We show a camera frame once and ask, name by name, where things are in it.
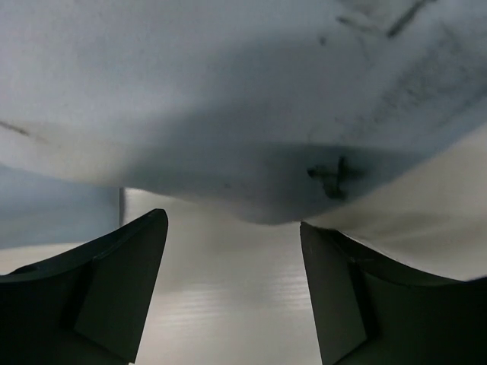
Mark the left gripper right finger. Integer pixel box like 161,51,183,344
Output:
300,223,486,364

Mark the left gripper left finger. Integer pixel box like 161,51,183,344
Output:
1,209,168,364

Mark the white pillow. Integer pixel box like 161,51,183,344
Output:
1,1,486,281

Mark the light blue pillowcase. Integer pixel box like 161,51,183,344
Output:
1,166,120,249

